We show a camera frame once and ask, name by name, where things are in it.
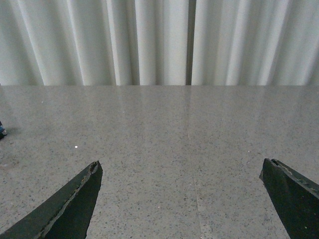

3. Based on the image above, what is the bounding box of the white pleated curtain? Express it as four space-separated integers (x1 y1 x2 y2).
0 0 319 86

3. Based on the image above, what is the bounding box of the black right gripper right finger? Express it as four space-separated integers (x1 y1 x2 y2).
260 158 319 239

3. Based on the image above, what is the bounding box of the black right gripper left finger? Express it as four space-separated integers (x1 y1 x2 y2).
0 161 103 239

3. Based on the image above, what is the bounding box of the yellow push button switch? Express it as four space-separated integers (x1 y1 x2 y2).
0 121 7 139

